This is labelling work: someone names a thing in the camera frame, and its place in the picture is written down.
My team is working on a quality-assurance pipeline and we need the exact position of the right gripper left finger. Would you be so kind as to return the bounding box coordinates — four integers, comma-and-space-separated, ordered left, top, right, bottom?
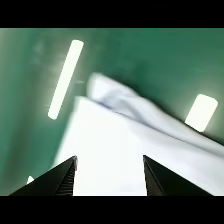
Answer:
9, 154, 79, 197

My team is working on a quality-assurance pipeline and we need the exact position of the white shirt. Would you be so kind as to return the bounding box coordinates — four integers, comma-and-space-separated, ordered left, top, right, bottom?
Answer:
49, 72, 224, 197

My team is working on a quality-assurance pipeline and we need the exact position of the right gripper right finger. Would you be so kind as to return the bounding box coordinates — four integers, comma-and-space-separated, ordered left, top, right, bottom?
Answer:
142, 154, 215, 197

